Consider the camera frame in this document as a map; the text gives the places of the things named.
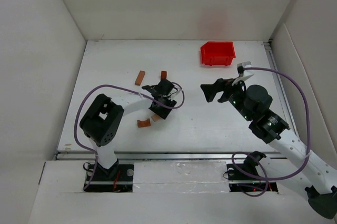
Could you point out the reddish long wood block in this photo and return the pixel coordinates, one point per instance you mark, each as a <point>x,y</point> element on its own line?
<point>140,78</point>

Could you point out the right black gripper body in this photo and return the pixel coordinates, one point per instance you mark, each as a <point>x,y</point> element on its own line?
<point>226,90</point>

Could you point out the reddish arch wood block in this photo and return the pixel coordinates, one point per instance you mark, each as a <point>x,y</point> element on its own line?
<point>144,123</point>

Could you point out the white foam front panel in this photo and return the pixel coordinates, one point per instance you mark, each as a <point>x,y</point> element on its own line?
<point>180,177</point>

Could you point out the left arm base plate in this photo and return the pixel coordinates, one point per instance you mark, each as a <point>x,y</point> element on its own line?
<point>99,182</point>

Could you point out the aluminium right rail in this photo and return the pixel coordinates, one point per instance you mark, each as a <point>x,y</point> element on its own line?
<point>287,113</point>

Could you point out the aluminium front rail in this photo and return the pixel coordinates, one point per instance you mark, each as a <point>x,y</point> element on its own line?
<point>83,155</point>

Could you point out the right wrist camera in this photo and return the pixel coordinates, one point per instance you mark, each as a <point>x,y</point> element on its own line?
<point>242,66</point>

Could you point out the reddish short wood block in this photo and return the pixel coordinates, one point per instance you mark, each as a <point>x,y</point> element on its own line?
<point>163,75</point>

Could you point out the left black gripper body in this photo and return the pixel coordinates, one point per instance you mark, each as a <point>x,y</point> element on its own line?
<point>157,95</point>

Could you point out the light long wood block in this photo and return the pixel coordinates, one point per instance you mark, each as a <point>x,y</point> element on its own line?
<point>155,117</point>

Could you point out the aluminium rail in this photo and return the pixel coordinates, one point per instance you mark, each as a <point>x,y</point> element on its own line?
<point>83,155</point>
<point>287,113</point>

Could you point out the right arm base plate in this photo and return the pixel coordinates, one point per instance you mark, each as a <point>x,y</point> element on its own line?
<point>239,182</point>

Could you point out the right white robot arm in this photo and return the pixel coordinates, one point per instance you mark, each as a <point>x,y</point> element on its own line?
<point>307,174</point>

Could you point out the red plastic bin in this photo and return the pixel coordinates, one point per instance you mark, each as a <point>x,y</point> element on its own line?
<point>217,53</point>

